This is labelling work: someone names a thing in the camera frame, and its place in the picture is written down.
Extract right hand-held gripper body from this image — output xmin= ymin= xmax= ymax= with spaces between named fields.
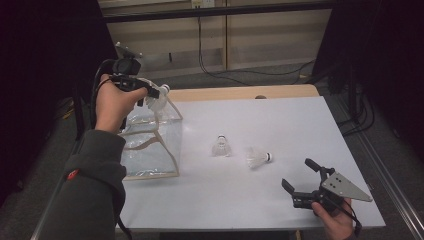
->
xmin=291 ymin=166 xmax=374 ymax=215

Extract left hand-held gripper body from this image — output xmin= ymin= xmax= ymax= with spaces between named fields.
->
xmin=109 ymin=41 xmax=150 ymax=93

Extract white shuttlecock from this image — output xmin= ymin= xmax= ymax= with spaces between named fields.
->
xmin=245 ymin=146 xmax=274 ymax=169
xmin=145 ymin=83 xmax=172 ymax=114
xmin=211 ymin=133 xmax=233 ymax=158

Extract transparent bag with beige trim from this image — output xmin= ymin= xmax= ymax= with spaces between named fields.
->
xmin=116 ymin=77 xmax=184 ymax=182

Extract person's right hand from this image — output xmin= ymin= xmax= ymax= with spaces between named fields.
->
xmin=310 ymin=197 xmax=356 ymax=240

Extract person's left hand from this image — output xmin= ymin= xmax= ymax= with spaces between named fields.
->
xmin=94 ymin=73 xmax=149 ymax=134

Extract wooden table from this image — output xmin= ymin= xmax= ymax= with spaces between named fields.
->
xmin=166 ymin=83 xmax=320 ymax=104

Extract black curtain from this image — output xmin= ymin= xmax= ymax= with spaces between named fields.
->
xmin=0 ymin=0 xmax=126 ymax=204
xmin=311 ymin=0 xmax=424 ymax=161

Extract beige cabinet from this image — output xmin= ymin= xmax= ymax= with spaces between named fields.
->
xmin=99 ymin=0 xmax=334 ymax=79

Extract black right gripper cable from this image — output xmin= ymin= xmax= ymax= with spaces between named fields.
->
xmin=324 ymin=194 xmax=364 ymax=238

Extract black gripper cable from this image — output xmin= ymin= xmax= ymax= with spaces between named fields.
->
xmin=89 ymin=59 xmax=134 ymax=240
xmin=324 ymin=194 xmax=364 ymax=238

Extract aluminium rail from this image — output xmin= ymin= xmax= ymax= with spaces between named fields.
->
xmin=31 ymin=133 xmax=88 ymax=240
xmin=328 ymin=94 xmax=424 ymax=240

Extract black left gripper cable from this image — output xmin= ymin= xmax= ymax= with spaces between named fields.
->
xmin=89 ymin=59 xmax=134 ymax=240

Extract black power cable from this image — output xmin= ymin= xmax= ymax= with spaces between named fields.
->
xmin=197 ymin=16 xmax=316 ymax=87

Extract black floor cables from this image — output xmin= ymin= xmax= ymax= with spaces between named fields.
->
xmin=336 ymin=94 xmax=377 ymax=138

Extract white wall socket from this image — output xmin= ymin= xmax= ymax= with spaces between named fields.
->
xmin=191 ymin=0 xmax=216 ymax=9

